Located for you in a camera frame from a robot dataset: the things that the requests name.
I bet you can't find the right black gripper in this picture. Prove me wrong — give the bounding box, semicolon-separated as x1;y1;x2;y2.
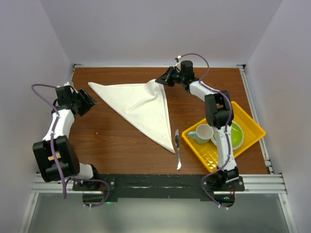
155;66;184;87

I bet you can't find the white cloth napkin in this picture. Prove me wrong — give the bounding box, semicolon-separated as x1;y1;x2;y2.
88;79;175;153

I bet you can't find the silver table knife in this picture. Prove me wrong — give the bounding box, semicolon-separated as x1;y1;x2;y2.
174;129;182;171

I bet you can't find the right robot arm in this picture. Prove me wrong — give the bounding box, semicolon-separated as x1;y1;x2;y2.
155;60;239;191

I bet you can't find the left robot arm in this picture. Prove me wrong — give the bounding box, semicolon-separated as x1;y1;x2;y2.
33;82;101;190

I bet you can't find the light blue mug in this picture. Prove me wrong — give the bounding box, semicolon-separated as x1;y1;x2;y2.
188;124;214;144

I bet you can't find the yellow plastic tray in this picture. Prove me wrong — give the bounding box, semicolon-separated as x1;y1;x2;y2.
182;101;267;174

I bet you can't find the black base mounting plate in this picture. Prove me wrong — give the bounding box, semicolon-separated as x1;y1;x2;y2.
72;173;243;207

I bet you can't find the green plate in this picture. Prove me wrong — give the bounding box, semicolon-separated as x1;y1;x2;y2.
210;120;244;150

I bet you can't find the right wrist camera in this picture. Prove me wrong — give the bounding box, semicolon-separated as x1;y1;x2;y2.
174;55;182;70

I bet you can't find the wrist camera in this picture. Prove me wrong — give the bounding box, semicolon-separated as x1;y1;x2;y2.
56;82;74;89
174;55;182;70

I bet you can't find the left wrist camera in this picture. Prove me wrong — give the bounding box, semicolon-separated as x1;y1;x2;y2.
56;82;74;89

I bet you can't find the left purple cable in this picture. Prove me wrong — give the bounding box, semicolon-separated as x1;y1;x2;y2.
31;83;111;208

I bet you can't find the purple cable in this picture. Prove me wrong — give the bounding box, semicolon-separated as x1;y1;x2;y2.
179;52;235;209
31;83;111;208

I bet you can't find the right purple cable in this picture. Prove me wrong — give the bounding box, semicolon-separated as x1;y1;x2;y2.
179;52;235;209

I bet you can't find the aluminium table frame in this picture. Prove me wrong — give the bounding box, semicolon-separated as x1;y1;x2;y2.
26;66;291;233

